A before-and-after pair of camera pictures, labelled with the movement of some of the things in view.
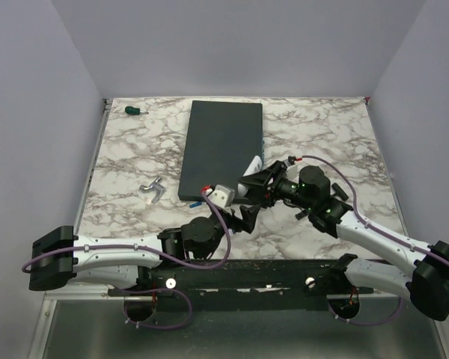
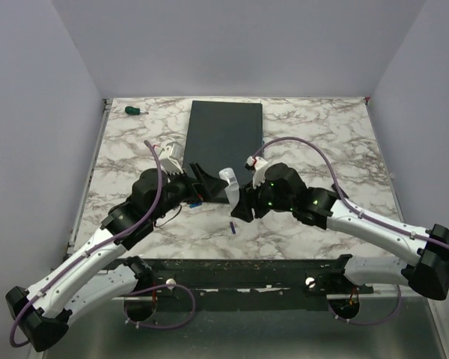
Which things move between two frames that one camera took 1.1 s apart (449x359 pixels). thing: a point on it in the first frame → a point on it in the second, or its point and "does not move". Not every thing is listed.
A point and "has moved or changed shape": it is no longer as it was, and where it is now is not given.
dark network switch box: x=220 y=139 does not move
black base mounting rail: x=245 y=285 does not move
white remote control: x=255 y=166 has moved or changed shape
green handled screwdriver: x=130 y=110 does not move
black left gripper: x=248 y=219 → x=214 y=186
